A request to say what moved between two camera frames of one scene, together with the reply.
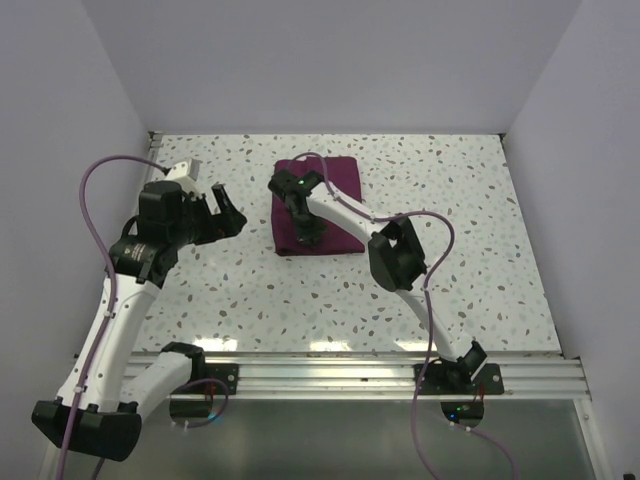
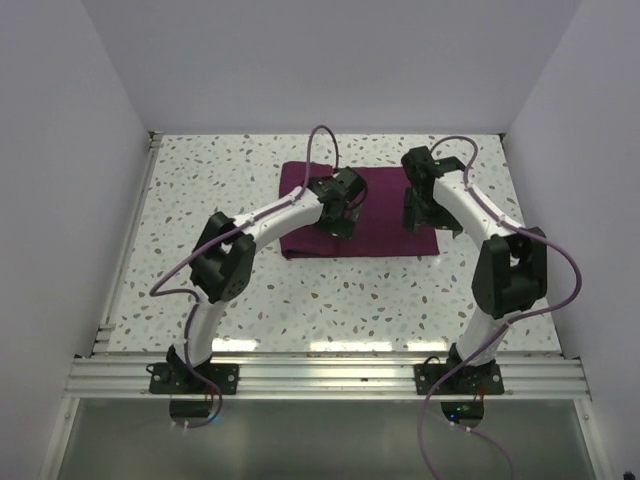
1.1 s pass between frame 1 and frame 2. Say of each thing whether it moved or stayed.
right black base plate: stayed
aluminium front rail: stayed
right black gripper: moved
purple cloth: moved
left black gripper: moved
